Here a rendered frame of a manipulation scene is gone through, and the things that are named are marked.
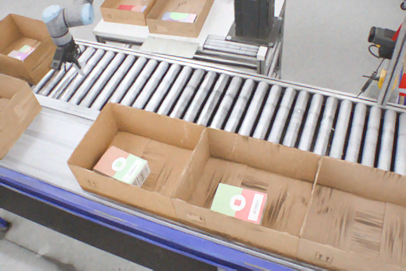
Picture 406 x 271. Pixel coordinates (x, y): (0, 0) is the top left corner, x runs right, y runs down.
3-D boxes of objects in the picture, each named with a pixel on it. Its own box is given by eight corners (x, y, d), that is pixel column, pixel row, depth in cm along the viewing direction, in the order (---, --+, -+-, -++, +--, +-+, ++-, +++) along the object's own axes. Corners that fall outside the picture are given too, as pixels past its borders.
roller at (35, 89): (74, 39, 224) (69, 42, 227) (17, 105, 194) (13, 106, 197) (80, 46, 227) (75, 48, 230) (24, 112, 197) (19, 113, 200)
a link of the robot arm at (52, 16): (60, 13, 169) (37, 17, 169) (69, 36, 178) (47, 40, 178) (63, 1, 175) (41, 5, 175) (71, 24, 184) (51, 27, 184)
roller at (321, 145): (337, 102, 185) (339, 94, 181) (314, 197, 155) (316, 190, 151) (327, 99, 186) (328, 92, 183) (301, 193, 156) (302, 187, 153)
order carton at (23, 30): (70, 50, 220) (60, 25, 207) (35, 85, 204) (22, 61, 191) (21, 35, 234) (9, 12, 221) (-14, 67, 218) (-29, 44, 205)
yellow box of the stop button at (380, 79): (394, 79, 177) (399, 67, 171) (393, 92, 172) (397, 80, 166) (362, 72, 181) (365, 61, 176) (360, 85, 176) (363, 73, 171)
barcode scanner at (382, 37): (363, 42, 166) (372, 22, 158) (391, 50, 164) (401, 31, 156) (362, 52, 163) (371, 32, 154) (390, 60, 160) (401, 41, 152)
